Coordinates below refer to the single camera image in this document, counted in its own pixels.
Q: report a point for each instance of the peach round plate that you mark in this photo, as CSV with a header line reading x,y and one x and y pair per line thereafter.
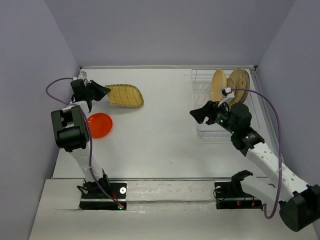
x,y
218,82

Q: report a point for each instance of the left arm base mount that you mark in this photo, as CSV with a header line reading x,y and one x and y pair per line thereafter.
x,y
95,200

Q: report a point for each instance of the orange round plate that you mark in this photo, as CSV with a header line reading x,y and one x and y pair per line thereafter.
x,y
100,125

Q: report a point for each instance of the small cream calligraphy plate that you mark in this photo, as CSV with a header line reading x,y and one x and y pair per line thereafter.
x,y
233,83

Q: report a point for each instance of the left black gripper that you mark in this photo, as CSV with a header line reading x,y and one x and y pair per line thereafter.
x,y
102,91

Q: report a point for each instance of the beige bird-pattern plate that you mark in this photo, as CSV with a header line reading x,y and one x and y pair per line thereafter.
x,y
242,81

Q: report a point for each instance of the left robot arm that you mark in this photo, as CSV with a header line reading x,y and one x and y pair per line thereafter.
x,y
72,132

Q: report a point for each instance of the white wire dish rack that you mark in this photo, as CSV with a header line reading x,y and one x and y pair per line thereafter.
x,y
201,88

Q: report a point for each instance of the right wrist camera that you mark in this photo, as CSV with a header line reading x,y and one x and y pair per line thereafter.
x,y
227,96

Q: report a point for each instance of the green bamboo-pattern tray plate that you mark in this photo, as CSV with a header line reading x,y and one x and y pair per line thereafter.
x,y
125,95

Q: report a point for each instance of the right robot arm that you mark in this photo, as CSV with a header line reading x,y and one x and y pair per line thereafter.
x,y
298,201

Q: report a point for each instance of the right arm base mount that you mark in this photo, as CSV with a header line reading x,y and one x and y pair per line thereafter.
x,y
229,195

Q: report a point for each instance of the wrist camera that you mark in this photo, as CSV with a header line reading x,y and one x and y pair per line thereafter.
x,y
82,74
227,96

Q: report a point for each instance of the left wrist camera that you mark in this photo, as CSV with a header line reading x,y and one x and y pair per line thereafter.
x,y
82,74

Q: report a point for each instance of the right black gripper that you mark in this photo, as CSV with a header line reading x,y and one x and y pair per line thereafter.
x,y
209,110

